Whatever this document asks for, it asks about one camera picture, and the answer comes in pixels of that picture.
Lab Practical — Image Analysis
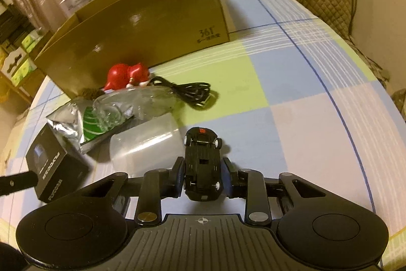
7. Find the translucent plastic cup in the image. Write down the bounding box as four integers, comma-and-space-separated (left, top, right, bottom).
109, 113, 184, 177

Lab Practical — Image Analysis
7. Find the red toy car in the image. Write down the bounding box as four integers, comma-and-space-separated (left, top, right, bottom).
184, 127, 223, 201

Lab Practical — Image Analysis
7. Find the black shaver box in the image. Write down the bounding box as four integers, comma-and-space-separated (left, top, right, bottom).
25, 124, 90, 204

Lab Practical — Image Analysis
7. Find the silver foil tea pouch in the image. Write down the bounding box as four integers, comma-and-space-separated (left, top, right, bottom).
46, 97, 136, 155

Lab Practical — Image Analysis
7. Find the clear bag with white pads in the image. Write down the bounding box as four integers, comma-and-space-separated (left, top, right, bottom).
92, 87, 180, 130

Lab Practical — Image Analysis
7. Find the red cat figurine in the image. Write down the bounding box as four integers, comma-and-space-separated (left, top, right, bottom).
103, 62, 150, 91

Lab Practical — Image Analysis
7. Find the brown hair scrunchie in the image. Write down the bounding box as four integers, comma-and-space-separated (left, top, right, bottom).
80, 88, 105, 100

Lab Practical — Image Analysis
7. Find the checkered bed sheet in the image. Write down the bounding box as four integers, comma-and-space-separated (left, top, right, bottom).
0, 0, 406, 268

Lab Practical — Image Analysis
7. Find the cardboard box with tissue packs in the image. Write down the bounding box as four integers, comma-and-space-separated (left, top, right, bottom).
1, 29, 52, 105

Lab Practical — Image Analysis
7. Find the black folding cart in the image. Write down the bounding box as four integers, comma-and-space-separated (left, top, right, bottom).
0, 4, 35, 43

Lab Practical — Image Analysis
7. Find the brown cardboard box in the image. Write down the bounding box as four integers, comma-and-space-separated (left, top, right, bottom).
35, 0, 229, 98

